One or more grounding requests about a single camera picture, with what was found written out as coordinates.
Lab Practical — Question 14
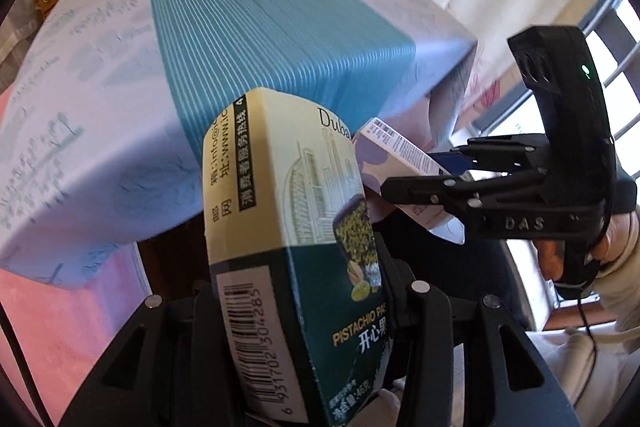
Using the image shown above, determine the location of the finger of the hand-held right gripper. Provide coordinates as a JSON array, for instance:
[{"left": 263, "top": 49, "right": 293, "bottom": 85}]
[
  {"left": 429, "top": 133, "right": 547, "bottom": 172},
  {"left": 380, "top": 171, "right": 547, "bottom": 214}
]

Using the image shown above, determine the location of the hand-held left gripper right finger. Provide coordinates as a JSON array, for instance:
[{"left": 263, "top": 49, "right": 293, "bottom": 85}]
[{"left": 372, "top": 232, "right": 583, "bottom": 427}]

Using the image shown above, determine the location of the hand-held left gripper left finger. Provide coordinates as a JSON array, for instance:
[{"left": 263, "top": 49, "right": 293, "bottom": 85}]
[{"left": 59, "top": 279, "right": 251, "bottom": 427}]

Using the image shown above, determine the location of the white and purple carton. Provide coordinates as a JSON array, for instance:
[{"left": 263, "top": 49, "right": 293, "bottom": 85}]
[{"left": 351, "top": 117, "right": 467, "bottom": 247}]

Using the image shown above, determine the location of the cream and green pistachio box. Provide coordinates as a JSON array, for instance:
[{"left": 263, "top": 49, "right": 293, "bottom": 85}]
[{"left": 202, "top": 88, "right": 396, "bottom": 427}]

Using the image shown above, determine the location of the person's right forearm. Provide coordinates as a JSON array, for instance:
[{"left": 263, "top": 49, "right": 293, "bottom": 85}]
[{"left": 597, "top": 249, "right": 640, "bottom": 340}]

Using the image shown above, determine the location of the person's right hand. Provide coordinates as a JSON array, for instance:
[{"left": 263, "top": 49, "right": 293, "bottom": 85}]
[{"left": 536, "top": 211, "right": 640, "bottom": 283}]

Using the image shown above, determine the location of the pink sheet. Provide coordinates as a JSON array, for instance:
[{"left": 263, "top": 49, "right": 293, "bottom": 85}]
[{"left": 0, "top": 242, "right": 153, "bottom": 427}]

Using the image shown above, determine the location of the cream clothing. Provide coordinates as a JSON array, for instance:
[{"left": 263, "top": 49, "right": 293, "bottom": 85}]
[{"left": 525, "top": 327, "right": 640, "bottom": 427}]

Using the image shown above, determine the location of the white lace furniture cover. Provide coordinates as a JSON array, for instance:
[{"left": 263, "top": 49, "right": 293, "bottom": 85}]
[{"left": 0, "top": 0, "right": 42, "bottom": 80}]

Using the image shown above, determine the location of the black cable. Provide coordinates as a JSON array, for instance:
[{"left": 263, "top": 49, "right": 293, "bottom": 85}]
[{"left": 575, "top": 294, "right": 610, "bottom": 360}]

